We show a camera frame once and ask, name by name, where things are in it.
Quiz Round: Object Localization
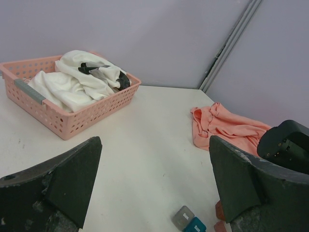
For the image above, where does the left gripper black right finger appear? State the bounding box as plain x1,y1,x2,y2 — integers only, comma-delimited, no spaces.
209,136,309,232

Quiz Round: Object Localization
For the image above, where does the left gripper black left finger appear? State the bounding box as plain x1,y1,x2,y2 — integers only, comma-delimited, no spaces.
0,136,102,232

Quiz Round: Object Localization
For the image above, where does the red pill box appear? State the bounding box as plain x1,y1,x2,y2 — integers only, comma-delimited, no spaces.
214,221,232,232
215,200,225,221

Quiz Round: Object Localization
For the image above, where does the teal pill box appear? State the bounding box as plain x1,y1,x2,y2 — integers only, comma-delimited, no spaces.
183,217,207,232

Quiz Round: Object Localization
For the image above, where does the grey pill box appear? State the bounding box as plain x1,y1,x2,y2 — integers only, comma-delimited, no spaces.
172,205,195,231

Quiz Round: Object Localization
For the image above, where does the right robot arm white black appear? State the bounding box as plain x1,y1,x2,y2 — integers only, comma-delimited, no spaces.
257,120,309,174

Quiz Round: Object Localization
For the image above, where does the pink shirt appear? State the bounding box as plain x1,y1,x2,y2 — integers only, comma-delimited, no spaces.
191,102,271,155

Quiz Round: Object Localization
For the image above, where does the white cloth in basket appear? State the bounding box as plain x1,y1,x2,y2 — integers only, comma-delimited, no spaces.
28,50,132,113

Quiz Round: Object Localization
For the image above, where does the pink plastic basket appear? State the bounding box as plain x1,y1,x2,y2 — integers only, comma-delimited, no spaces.
0,50,141,140

